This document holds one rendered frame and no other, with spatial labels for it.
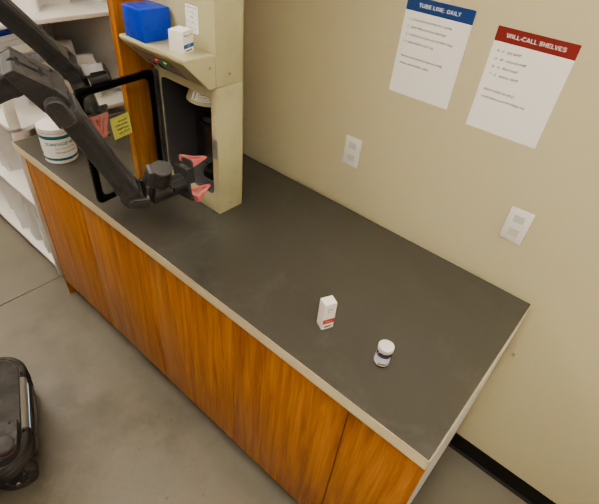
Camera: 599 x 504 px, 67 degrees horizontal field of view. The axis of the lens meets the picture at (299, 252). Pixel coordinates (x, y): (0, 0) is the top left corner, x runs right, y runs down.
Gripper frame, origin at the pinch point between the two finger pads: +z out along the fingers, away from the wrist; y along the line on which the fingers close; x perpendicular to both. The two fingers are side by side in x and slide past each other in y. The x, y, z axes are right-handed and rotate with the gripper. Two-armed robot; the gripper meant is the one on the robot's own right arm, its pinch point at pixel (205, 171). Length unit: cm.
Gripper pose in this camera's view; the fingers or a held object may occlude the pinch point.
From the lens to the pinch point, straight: 146.6
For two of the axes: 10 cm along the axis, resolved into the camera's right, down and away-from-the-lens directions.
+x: -7.5, -3.9, 5.3
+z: 6.6, -4.4, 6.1
